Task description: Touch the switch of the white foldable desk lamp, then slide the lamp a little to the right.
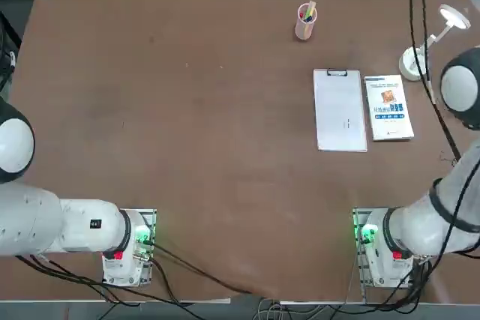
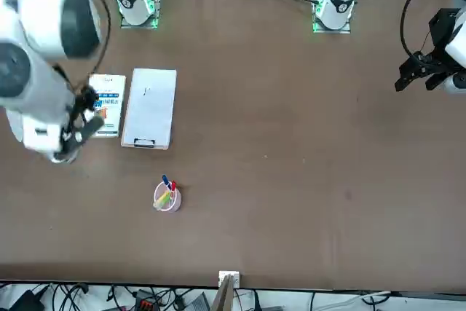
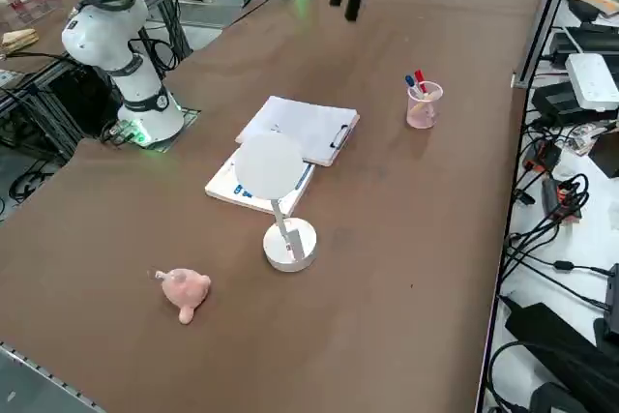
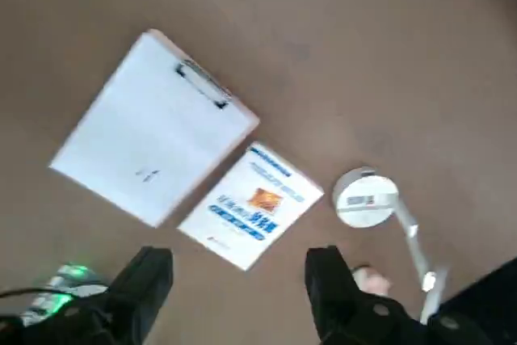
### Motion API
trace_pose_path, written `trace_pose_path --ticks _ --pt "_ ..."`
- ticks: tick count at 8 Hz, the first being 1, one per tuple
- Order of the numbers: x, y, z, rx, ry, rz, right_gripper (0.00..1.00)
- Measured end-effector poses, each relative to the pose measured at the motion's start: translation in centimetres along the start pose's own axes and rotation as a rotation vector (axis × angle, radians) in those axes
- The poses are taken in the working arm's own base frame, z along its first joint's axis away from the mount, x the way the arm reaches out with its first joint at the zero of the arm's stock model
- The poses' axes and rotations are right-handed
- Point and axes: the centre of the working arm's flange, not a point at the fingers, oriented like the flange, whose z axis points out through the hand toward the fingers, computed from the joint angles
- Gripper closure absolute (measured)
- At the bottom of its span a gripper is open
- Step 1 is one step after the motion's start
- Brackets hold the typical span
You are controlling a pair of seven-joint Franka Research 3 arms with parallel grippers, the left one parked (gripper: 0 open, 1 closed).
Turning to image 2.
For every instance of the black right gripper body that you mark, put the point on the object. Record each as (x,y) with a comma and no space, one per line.
(73,141)

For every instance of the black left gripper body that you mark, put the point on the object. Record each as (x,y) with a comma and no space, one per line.
(442,27)

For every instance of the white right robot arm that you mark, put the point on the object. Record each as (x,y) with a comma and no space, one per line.
(36,8)

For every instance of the white book with blue print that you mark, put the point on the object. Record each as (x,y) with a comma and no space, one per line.
(109,87)

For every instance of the white clipboard with black clip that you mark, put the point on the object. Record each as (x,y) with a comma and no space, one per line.
(149,107)

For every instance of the blue pen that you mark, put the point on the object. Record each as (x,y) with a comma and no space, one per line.
(166,180)

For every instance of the yellow green highlighter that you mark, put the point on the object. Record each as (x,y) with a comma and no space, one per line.
(162,200)

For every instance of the red pen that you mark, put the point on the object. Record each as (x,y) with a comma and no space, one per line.
(173,185)

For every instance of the pink translucent pen cup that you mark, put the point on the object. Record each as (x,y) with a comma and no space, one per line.
(174,204)

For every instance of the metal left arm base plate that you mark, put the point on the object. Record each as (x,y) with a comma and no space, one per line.
(316,27)

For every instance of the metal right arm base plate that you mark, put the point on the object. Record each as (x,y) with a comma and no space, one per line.
(154,1)

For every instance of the aluminium table post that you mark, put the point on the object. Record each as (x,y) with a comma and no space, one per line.
(229,278)

